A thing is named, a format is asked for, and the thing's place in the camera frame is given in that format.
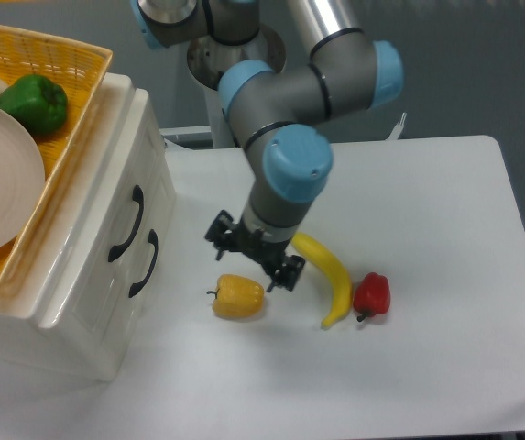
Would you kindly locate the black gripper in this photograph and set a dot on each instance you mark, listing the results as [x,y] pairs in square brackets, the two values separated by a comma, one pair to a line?
[227,236]

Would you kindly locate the white top drawer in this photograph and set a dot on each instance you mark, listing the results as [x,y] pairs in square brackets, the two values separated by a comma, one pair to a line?
[97,290]

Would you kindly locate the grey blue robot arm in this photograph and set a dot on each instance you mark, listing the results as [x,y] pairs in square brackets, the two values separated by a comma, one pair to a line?
[272,114]

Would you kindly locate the white drawer cabinet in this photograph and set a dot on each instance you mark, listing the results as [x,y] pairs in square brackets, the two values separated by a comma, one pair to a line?
[24,302]

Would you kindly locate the yellow bell pepper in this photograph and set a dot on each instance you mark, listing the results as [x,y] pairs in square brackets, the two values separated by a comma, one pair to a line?
[237,297]

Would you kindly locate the yellow banana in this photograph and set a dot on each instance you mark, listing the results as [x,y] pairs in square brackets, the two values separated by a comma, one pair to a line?
[335,272]

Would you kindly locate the red bell pepper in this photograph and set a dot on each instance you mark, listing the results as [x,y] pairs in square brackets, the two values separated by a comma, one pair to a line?
[371,297]

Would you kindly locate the yellow woven basket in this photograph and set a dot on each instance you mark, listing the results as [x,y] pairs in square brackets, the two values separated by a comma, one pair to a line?
[79,69]

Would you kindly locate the green bell pepper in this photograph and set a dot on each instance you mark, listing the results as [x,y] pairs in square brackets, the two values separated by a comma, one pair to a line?
[38,104]

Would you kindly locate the black lower drawer handle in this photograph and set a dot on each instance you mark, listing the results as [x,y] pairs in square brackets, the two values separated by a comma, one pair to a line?
[149,263]

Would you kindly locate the black drawer handle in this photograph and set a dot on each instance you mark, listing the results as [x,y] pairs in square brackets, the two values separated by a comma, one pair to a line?
[149,263]
[128,222]

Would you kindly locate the black top drawer handle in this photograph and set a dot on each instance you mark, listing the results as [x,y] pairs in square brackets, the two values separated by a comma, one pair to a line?
[128,222]

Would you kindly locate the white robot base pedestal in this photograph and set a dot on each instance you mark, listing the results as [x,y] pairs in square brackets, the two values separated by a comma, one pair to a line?
[208,60]

